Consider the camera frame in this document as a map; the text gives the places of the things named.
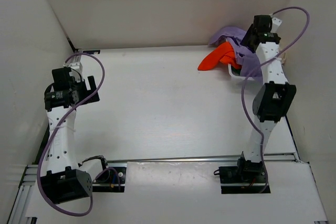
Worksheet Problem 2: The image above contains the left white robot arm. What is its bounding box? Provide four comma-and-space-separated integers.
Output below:
40, 63, 106, 204

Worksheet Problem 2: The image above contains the green t shirt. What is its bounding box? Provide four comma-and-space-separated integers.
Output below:
233, 68, 241, 75

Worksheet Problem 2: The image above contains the purple t shirt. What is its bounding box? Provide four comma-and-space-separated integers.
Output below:
208, 26, 259, 77

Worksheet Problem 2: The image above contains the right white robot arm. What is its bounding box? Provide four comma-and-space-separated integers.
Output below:
237, 15, 297, 181

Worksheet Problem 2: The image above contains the aluminium frame rail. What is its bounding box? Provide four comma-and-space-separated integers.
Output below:
7, 48, 329, 224

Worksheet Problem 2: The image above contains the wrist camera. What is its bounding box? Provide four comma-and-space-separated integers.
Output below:
63, 56, 83, 79
270, 17, 282, 33

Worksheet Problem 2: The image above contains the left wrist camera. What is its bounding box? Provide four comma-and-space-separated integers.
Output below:
63, 56, 83, 79

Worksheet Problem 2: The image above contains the white plastic basket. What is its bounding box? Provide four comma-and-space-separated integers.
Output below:
227, 64, 245, 80

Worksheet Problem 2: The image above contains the orange t shirt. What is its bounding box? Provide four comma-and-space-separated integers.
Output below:
197, 42, 242, 71

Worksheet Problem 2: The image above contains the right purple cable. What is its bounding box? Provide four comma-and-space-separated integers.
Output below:
241, 7, 310, 192

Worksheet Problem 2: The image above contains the blue label sticker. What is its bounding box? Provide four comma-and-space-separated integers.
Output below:
83, 50, 101, 55

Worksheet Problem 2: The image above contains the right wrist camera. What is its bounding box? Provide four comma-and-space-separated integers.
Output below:
270, 17, 282, 33

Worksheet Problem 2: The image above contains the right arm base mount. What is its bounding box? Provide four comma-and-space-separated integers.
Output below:
213, 166, 271, 195

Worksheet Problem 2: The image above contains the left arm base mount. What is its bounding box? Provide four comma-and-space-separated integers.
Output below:
78, 155, 127, 193

